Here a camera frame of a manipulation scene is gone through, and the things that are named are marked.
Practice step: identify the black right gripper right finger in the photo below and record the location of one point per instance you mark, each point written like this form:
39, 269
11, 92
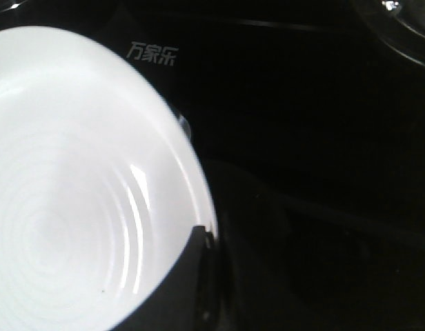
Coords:
286, 268

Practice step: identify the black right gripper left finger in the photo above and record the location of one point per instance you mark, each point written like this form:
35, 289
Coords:
186, 298

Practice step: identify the white plate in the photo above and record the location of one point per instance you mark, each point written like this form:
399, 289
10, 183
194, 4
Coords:
100, 188

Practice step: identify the black glass cooktop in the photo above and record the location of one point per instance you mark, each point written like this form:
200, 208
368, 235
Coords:
324, 101

